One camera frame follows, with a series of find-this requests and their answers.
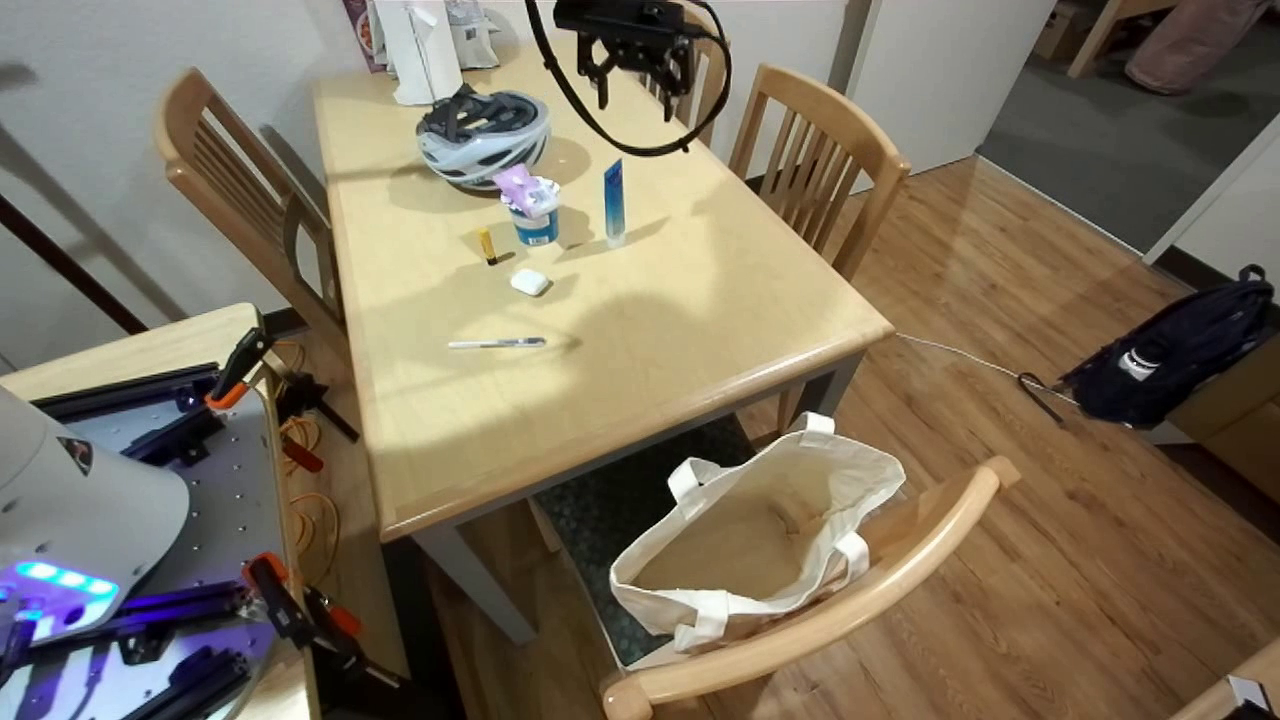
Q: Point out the beige canvas tote bag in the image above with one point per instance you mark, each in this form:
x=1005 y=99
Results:
x=747 y=532

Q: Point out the long black bar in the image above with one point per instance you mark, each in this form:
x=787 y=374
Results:
x=122 y=395

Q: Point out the dark slanted pole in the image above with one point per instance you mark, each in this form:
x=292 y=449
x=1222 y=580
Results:
x=75 y=267

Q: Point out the wooden slat back chair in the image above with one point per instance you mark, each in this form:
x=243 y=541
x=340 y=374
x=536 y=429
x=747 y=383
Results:
x=821 y=154
x=221 y=174
x=703 y=101

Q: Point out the wooden furniture leg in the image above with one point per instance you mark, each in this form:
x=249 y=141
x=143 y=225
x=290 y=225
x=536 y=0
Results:
x=1102 y=32

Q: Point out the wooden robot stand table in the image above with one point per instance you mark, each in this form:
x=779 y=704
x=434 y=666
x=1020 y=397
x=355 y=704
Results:
x=147 y=344

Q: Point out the tall white carton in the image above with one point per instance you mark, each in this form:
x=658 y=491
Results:
x=422 y=47

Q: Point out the small white box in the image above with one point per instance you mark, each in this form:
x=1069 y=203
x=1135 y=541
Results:
x=528 y=283

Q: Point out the cup with purple lid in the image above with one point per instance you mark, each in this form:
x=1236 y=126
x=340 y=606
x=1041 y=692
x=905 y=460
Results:
x=534 y=211

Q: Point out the silver pen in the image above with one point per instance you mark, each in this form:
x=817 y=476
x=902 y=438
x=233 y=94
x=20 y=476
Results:
x=497 y=344

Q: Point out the colourful package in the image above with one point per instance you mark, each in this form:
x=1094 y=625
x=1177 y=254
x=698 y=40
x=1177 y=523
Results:
x=360 y=29

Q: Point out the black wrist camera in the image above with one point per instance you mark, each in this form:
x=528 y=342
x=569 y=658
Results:
x=580 y=12

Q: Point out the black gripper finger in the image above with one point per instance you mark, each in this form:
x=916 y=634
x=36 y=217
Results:
x=597 y=72
x=673 y=78

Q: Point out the wooden chair with dark seat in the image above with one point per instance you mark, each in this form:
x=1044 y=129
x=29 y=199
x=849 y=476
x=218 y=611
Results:
x=854 y=594

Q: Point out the blue squeeze tube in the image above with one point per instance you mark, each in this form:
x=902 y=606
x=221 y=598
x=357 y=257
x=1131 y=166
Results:
x=612 y=203

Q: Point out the white black bicycle helmet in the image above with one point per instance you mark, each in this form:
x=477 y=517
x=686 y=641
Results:
x=480 y=141

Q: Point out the dark blue bracket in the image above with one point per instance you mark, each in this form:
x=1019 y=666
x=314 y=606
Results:
x=183 y=438

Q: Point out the small yellow black item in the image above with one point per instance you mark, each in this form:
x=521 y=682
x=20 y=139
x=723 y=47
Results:
x=494 y=247

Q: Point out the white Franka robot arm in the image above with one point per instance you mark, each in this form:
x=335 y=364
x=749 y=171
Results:
x=65 y=523

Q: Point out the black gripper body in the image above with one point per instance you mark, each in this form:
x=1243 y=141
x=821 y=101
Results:
x=655 y=29

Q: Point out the black red bar clamp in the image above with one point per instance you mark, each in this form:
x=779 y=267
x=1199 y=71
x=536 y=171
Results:
x=314 y=406
x=320 y=625

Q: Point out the black backpack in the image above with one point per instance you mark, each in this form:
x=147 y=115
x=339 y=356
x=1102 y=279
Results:
x=1183 y=348

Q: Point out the black orange bar clamp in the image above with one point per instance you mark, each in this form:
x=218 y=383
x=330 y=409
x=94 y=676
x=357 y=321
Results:
x=246 y=360

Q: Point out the pink fabric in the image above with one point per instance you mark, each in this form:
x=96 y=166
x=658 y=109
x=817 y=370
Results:
x=1193 y=40

